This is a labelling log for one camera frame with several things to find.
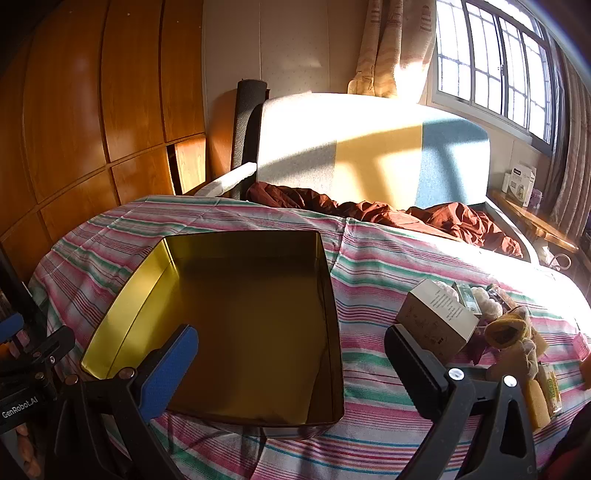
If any maroon quilted cloth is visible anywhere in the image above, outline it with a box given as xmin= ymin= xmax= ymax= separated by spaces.
xmin=540 ymin=411 xmax=591 ymax=480

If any white cable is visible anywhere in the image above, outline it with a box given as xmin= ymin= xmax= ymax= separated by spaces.
xmin=540 ymin=251 xmax=572 ymax=273

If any reddish brown blanket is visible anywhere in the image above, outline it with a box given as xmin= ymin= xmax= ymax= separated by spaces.
xmin=246 ymin=181 xmax=523 ymax=258

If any white plastic bag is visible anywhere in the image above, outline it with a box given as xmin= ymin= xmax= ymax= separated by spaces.
xmin=471 ymin=285 xmax=506 ymax=320

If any gold tin box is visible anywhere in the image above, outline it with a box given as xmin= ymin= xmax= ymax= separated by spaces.
xmin=79 ymin=230 xmax=346 ymax=438

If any barred window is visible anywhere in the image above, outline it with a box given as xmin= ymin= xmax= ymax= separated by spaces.
xmin=434 ymin=0 xmax=561 ymax=148

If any striped brown curtain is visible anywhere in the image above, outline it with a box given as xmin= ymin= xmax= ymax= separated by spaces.
xmin=547 ymin=41 xmax=591 ymax=252

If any small cardboard box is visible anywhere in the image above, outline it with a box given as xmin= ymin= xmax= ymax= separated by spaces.
xmin=396 ymin=278 xmax=481 ymax=365

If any person's left hand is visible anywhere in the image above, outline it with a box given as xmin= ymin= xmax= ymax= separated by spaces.
xmin=13 ymin=422 xmax=43 ymax=478

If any patterned beige curtain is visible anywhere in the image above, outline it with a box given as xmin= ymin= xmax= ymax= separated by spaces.
xmin=347 ymin=0 xmax=438 ymax=99

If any padded colour block headboard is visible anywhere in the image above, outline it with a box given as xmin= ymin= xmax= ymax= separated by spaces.
xmin=249 ymin=92 xmax=490 ymax=210

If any green edged cracker packet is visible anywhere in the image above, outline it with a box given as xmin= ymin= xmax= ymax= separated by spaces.
xmin=538 ymin=362 xmax=564 ymax=416
xmin=452 ymin=282 xmax=483 ymax=315

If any rolled dark mat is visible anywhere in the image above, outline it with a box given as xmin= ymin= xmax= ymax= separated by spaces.
xmin=231 ymin=79 xmax=269 ymax=171

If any large yellow sponge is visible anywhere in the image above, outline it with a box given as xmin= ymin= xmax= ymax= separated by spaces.
xmin=522 ymin=378 xmax=552 ymax=433

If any wooden wardrobe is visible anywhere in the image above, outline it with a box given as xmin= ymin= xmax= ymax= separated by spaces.
xmin=0 ymin=0 xmax=208 ymax=287

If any yellow knit sock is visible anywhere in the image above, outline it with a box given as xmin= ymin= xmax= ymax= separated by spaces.
xmin=482 ymin=307 xmax=550 ymax=384

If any white bed side rail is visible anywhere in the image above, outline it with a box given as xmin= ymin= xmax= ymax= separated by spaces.
xmin=485 ymin=198 xmax=541 ymax=264
xmin=196 ymin=161 xmax=258 ymax=198

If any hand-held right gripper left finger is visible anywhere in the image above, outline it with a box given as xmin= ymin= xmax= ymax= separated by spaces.
xmin=46 ymin=324 xmax=200 ymax=480

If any white product box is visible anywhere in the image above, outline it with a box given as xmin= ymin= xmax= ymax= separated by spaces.
xmin=510 ymin=161 xmax=537 ymax=207

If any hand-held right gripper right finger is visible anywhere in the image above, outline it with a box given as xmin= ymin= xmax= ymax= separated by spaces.
xmin=384 ymin=324 xmax=539 ymax=480

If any striped bed sheet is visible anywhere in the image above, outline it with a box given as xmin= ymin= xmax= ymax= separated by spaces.
xmin=28 ymin=195 xmax=591 ymax=480

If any wooden side table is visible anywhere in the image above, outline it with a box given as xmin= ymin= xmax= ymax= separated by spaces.
xmin=488 ymin=188 xmax=580 ymax=254

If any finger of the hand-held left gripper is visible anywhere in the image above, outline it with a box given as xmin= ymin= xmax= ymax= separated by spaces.
xmin=0 ymin=242 xmax=35 ymax=344
xmin=14 ymin=326 xmax=76 ymax=376

